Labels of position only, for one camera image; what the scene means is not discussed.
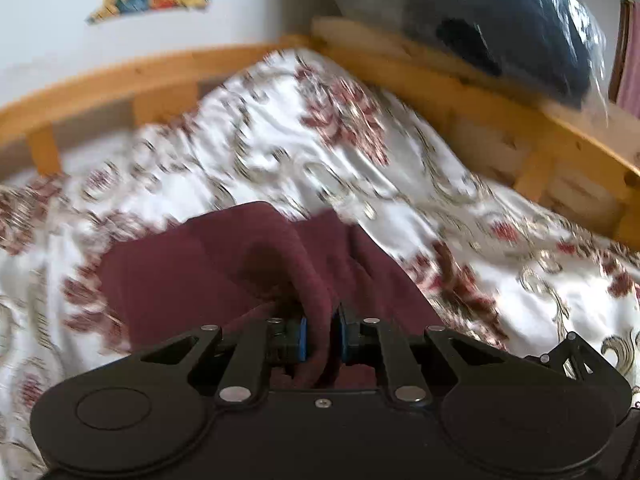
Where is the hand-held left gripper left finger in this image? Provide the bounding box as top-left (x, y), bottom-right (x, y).
top-left (135, 315), bottom-right (308, 407)

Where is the wooden bed frame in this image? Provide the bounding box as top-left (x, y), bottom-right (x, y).
top-left (0, 15), bottom-right (640, 252)

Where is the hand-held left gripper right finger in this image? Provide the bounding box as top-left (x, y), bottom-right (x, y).
top-left (336, 304), bottom-right (507, 407)

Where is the pink curtain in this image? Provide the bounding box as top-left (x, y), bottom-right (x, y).
top-left (613, 0), bottom-right (640, 117)

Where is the maroon long-sleeved sweater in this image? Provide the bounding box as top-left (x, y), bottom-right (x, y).
top-left (97, 201), bottom-right (507, 392)

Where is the white floral satin blanket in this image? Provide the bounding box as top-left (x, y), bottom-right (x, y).
top-left (0, 47), bottom-right (640, 480)

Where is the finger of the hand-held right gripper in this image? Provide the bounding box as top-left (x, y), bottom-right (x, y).
top-left (524, 331), bottom-right (608, 382)

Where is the plastic-wrapped dark blue plush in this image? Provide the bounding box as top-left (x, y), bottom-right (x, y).
top-left (315, 0), bottom-right (614, 117)

